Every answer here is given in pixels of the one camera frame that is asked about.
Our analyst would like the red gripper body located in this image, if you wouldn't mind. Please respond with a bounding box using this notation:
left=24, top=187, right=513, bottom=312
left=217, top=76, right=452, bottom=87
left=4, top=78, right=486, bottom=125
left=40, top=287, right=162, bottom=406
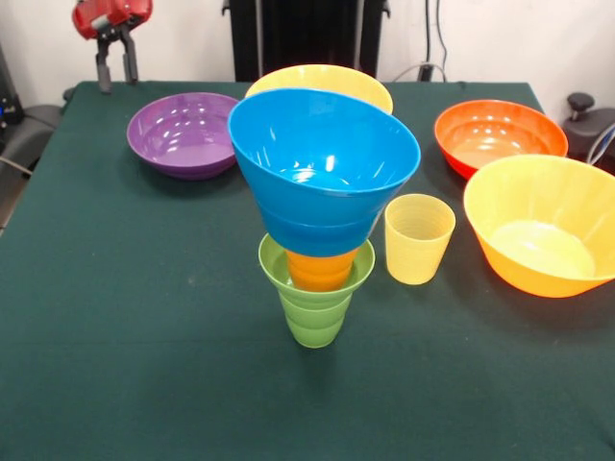
left=71, top=0, right=154, bottom=41

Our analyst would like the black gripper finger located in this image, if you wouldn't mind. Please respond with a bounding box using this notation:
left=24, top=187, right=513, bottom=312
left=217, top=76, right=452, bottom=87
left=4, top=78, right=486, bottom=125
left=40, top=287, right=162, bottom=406
left=118, top=26, right=140, bottom=85
left=94, top=36, right=114, bottom=95

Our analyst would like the purple plastic bowl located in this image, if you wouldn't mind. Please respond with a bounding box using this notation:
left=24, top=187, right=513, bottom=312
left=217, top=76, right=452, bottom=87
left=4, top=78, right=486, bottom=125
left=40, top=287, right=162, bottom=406
left=126, top=92, right=241, bottom=182

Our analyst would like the round blue plastic bowl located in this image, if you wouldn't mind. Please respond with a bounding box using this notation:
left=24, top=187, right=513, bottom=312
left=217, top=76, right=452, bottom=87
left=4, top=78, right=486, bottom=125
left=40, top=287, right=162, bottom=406
left=226, top=87, right=422, bottom=228

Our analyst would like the green plastic bowl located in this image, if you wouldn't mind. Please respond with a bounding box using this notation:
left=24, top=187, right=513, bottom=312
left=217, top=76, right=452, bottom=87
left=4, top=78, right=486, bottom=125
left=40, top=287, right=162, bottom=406
left=258, top=233, right=377, bottom=306

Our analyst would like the shallow translucent blue bowl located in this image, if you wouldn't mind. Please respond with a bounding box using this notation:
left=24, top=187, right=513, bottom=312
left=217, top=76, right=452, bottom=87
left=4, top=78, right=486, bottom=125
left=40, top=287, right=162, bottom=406
left=261, top=196, right=381, bottom=258

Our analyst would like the orange plastic cup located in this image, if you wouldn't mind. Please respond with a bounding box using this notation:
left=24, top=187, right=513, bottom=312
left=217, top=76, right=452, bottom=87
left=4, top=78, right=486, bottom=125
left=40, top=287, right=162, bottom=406
left=285, top=247, right=360, bottom=293

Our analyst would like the green plastic cup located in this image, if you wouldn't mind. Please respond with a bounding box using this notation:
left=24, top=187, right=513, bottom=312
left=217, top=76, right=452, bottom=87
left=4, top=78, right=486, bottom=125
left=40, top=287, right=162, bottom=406
left=283, top=292, right=355, bottom=349

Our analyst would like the black office chair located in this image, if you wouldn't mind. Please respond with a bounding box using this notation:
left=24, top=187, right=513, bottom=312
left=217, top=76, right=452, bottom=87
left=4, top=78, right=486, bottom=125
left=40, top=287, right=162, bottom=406
left=0, top=85, right=78, bottom=231

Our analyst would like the black computer case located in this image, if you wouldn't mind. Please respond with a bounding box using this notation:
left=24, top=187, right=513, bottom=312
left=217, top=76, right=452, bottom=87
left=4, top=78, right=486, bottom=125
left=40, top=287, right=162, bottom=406
left=0, top=45, right=25, bottom=150

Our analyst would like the large orange plastic bowl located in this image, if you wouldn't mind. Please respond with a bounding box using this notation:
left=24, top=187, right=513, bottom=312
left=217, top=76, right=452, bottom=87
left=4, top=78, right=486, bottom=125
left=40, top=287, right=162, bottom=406
left=463, top=154, right=615, bottom=299
left=244, top=64, right=394, bottom=116

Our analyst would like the yellow plastic cup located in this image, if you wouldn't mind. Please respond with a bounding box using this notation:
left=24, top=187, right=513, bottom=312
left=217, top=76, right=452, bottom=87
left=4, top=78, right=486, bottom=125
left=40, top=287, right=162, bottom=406
left=383, top=193, right=456, bottom=286

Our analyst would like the red plastic bowl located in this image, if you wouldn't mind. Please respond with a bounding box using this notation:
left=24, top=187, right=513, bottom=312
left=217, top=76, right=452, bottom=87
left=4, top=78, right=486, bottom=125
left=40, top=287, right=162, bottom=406
left=433, top=99, right=570, bottom=182

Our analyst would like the dark green tablecloth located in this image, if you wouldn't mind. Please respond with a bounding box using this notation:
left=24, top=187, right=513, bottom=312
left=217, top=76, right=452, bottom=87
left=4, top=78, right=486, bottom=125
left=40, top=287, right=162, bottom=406
left=0, top=80, right=615, bottom=461

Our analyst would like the black chair with knob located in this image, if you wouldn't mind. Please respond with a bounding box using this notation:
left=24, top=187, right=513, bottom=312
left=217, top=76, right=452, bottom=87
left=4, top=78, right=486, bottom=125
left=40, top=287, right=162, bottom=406
left=562, top=92, right=615, bottom=175

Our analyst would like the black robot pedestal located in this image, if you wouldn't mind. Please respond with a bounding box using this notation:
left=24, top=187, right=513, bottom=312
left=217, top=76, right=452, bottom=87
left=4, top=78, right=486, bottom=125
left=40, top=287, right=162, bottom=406
left=222, top=0, right=391, bottom=83

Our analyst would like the black wall cable with plug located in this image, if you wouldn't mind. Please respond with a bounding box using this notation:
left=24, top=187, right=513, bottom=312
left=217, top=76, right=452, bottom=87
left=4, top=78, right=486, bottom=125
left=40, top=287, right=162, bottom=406
left=418, top=0, right=434, bottom=82

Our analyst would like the thin black wall cable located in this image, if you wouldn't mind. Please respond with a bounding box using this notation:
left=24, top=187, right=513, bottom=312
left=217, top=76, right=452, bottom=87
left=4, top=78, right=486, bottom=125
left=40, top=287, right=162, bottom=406
left=434, top=0, right=450, bottom=66

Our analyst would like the white blue cable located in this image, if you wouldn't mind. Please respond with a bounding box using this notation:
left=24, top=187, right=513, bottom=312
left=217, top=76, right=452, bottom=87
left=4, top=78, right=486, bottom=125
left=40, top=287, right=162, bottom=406
left=586, top=122, right=615, bottom=165

